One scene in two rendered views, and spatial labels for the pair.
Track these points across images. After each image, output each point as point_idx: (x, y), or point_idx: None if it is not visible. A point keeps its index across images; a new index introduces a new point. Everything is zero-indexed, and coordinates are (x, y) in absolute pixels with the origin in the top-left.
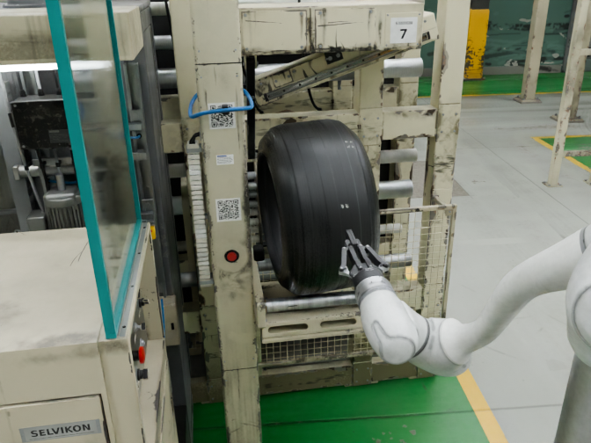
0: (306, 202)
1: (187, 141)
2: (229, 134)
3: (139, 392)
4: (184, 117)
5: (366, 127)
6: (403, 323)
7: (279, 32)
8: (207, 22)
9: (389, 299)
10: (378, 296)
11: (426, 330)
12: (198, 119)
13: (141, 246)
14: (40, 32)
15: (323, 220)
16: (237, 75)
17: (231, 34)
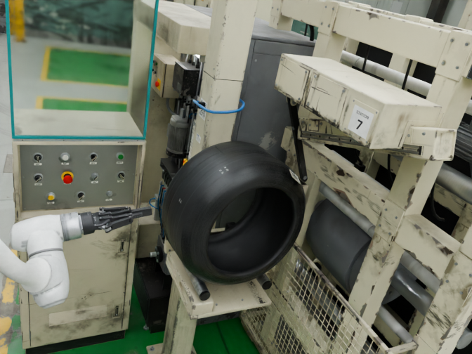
0: (173, 181)
1: None
2: (202, 123)
3: (81, 205)
4: None
5: (385, 218)
6: (21, 226)
7: (292, 81)
8: (210, 45)
9: (46, 218)
10: (50, 215)
11: (34, 251)
12: None
13: (111, 140)
14: (165, 24)
15: (170, 199)
16: (211, 86)
17: (215, 57)
